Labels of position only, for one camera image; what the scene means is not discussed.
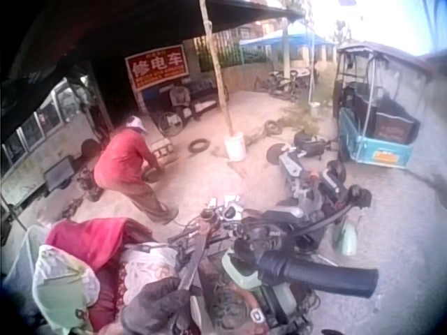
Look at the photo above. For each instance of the person's left hand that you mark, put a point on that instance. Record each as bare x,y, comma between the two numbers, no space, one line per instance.
153,310

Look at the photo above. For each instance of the person's left fingers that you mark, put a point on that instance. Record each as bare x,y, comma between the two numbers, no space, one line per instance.
167,291

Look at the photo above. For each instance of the metal tool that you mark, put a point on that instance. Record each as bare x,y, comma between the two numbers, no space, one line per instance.
193,258

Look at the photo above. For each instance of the floral white cloth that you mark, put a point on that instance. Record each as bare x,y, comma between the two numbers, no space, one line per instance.
146,268

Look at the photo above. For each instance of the green electric scooter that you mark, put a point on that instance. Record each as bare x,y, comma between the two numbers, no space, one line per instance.
244,279

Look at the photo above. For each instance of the red cloth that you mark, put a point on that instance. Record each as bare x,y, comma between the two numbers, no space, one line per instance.
94,237

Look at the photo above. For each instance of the pale green cloth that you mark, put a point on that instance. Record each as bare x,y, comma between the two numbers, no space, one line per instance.
59,286

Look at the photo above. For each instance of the heap of metal parts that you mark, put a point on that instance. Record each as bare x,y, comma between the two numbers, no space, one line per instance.
89,185

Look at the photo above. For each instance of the black tyre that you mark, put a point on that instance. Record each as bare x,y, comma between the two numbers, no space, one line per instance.
194,148
269,124

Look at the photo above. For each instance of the white plastic bag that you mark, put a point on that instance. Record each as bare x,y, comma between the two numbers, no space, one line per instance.
21,265

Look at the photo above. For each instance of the white bucket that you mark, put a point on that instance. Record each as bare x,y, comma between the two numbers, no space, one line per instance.
234,146

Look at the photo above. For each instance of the spoked wheel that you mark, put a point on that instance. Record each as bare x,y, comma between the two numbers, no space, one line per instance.
171,124

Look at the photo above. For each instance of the white van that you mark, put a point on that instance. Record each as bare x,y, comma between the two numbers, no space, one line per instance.
38,146

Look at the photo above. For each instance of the dark bench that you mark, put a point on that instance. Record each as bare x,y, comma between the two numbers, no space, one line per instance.
206,97

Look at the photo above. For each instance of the black scooter part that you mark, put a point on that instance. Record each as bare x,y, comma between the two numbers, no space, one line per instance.
311,143

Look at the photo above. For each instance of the red sign board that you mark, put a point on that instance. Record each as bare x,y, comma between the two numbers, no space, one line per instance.
157,68

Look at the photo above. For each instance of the wooden pole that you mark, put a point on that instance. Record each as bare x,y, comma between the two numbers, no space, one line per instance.
218,70

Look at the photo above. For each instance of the small white pail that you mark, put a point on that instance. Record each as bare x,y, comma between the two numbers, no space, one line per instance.
314,110

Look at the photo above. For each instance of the parked bicycles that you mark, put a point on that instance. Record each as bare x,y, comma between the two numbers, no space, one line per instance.
283,82

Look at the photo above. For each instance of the green metal fence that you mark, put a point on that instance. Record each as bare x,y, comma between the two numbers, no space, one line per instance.
227,52

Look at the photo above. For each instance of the blue cargo tricycle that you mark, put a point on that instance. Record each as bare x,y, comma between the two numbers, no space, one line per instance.
377,139

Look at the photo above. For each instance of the dark awning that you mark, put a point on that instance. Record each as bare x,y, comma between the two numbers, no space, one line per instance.
104,28

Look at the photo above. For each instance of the blue canopy tent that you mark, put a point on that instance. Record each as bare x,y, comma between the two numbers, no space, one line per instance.
290,36

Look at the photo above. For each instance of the stripped scooter frame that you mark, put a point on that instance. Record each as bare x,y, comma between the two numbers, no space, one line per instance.
307,181

